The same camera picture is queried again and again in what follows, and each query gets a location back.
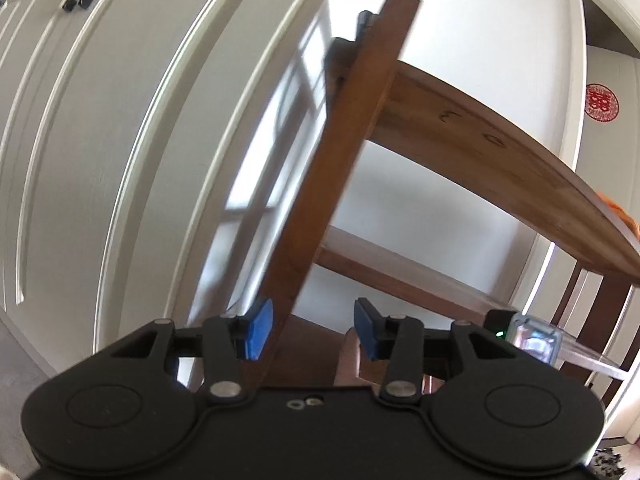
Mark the speckled mat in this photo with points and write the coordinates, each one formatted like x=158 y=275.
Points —
x=609 y=465

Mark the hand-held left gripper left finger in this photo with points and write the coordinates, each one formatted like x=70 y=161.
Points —
x=260 y=330

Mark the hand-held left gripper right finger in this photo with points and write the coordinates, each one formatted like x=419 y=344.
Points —
x=365 y=330

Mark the orange cloth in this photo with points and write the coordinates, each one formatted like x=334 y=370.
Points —
x=622 y=212

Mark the white panelled cabinet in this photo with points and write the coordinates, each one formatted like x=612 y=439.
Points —
x=125 y=160

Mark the red paper cutout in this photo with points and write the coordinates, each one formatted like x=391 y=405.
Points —
x=602 y=102

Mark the brown wooden table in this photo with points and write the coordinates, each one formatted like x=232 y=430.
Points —
x=350 y=160

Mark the white room door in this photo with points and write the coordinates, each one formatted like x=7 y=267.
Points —
x=610 y=150

